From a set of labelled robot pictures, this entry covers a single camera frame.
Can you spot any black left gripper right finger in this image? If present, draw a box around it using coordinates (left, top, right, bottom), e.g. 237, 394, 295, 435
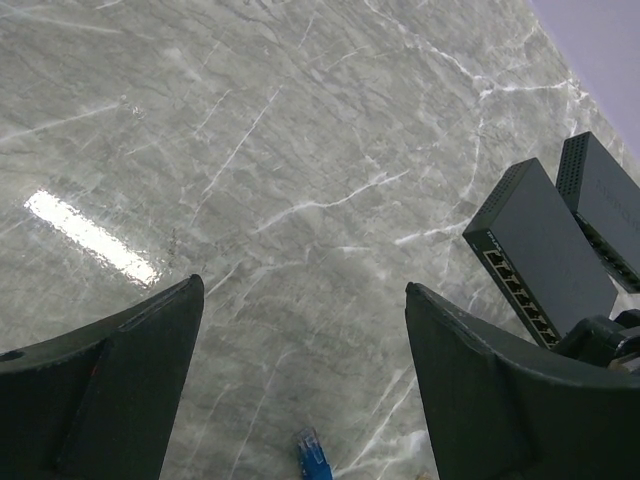
405, 283, 639, 479

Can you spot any black Mercury network switch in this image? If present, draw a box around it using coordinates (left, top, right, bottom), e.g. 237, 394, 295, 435
555, 131, 639, 294

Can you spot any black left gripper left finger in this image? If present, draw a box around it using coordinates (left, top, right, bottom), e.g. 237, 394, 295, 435
1, 274, 204, 479

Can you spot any blue ethernet cable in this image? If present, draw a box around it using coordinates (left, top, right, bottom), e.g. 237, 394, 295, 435
293, 427, 334, 480

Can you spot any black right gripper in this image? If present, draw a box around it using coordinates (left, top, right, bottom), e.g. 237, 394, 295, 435
554, 309, 639, 373

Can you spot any black TP-Link network switch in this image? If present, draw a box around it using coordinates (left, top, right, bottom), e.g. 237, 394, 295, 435
463, 158, 618, 349

